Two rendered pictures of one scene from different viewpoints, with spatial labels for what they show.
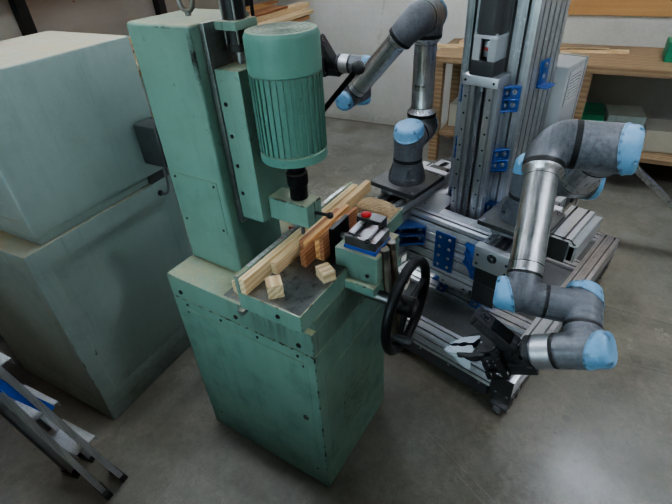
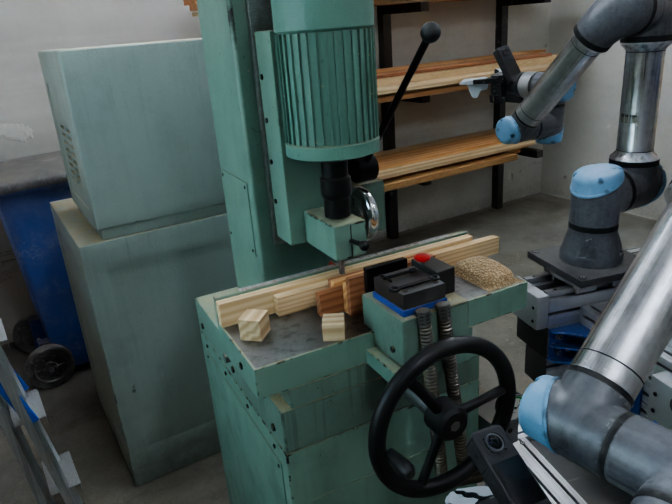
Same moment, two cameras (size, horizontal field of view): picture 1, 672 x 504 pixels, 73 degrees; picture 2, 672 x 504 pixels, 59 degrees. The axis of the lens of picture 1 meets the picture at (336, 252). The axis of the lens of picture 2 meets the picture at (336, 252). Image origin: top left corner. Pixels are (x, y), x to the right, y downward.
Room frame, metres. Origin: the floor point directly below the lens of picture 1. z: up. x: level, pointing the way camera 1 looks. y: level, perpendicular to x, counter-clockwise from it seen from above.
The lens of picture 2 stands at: (0.16, -0.46, 1.42)
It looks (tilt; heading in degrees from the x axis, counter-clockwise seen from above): 21 degrees down; 30
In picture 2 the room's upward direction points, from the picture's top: 4 degrees counter-clockwise
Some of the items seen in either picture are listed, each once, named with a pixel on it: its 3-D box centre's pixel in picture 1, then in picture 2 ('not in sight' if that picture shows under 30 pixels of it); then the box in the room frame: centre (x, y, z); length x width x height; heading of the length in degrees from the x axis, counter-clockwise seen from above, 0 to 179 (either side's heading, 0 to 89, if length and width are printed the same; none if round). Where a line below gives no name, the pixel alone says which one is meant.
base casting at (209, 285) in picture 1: (278, 272); (323, 333); (1.20, 0.19, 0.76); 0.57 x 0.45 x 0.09; 56
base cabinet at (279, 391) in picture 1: (292, 354); (335, 473); (1.19, 0.19, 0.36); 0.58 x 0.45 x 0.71; 56
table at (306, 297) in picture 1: (343, 257); (390, 323); (1.10, -0.02, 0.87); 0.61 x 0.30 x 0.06; 146
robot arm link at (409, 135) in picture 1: (409, 139); (597, 194); (1.71, -0.32, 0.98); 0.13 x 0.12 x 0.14; 149
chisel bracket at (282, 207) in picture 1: (295, 209); (335, 234); (1.14, 0.11, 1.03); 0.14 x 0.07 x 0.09; 56
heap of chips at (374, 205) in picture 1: (375, 205); (483, 267); (1.32, -0.14, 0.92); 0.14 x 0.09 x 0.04; 56
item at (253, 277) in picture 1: (306, 231); (356, 276); (1.17, 0.09, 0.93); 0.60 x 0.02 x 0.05; 146
